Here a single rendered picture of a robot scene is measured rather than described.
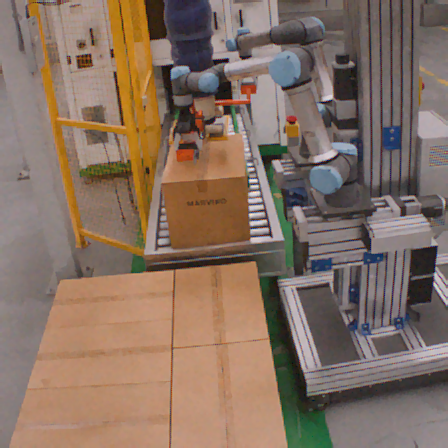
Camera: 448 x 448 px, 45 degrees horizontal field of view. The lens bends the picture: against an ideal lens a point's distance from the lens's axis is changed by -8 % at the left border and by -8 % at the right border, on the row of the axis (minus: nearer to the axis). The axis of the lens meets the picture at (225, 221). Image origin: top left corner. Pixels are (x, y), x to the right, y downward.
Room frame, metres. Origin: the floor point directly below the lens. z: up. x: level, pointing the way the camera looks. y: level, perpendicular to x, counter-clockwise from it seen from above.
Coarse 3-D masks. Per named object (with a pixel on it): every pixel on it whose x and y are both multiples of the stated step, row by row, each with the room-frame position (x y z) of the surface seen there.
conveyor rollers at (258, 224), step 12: (240, 120) 4.54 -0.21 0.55; (228, 132) 4.32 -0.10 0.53; (240, 132) 4.24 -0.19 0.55; (252, 168) 3.53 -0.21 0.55; (252, 180) 3.34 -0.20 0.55; (252, 192) 3.17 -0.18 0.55; (252, 204) 3.06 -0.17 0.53; (252, 216) 2.88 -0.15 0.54; (264, 216) 2.88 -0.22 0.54; (252, 228) 2.79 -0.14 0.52; (264, 228) 2.72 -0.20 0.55; (168, 240) 2.71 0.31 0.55; (252, 240) 2.62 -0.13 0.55
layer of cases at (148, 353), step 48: (96, 288) 2.32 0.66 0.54; (144, 288) 2.28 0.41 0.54; (192, 288) 2.24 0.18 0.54; (240, 288) 2.20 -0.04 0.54; (48, 336) 1.96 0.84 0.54; (96, 336) 1.94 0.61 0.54; (144, 336) 1.92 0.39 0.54; (192, 336) 1.89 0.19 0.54; (240, 336) 1.86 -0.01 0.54; (48, 384) 1.65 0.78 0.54; (96, 384) 1.63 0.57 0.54; (144, 384) 1.62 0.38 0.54; (192, 384) 1.60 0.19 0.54; (240, 384) 1.57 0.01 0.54; (48, 432) 1.38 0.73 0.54; (96, 432) 1.37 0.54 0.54; (144, 432) 1.36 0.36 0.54; (192, 432) 1.35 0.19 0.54; (240, 432) 1.32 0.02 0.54
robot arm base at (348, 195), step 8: (344, 184) 1.97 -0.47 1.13; (352, 184) 1.98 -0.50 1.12; (336, 192) 1.98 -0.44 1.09; (344, 192) 1.97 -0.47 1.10; (352, 192) 1.97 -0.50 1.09; (360, 192) 2.00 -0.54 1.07; (328, 200) 2.00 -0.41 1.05; (336, 200) 1.97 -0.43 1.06; (344, 200) 1.96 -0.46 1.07; (352, 200) 1.96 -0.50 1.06; (360, 200) 1.99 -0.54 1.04
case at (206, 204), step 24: (216, 144) 2.99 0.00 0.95; (240, 144) 2.95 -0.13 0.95; (168, 168) 2.73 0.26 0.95; (192, 168) 2.69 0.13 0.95; (216, 168) 2.66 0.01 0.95; (240, 168) 2.63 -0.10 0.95; (168, 192) 2.56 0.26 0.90; (192, 192) 2.55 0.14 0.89; (216, 192) 2.54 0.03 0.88; (240, 192) 2.54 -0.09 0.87; (168, 216) 2.56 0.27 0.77; (192, 216) 2.55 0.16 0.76; (216, 216) 2.54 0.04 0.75; (240, 216) 2.54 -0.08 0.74; (192, 240) 2.55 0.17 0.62; (216, 240) 2.54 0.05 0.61; (240, 240) 2.54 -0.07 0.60
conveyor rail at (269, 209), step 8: (248, 120) 4.38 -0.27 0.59; (248, 128) 4.19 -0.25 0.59; (248, 136) 4.01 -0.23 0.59; (256, 144) 3.84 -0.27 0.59; (256, 152) 3.69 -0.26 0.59; (256, 160) 3.55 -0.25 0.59; (256, 168) 3.42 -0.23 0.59; (256, 176) 3.39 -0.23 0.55; (264, 176) 3.28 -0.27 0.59; (264, 184) 3.17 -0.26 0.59; (264, 192) 3.06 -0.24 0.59; (264, 200) 2.96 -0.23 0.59; (272, 200) 2.95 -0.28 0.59; (264, 208) 2.98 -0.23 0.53; (272, 208) 2.85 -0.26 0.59; (272, 216) 2.76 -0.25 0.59; (272, 224) 2.68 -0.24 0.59; (272, 232) 2.60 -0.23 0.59; (280, 232) 2.58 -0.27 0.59
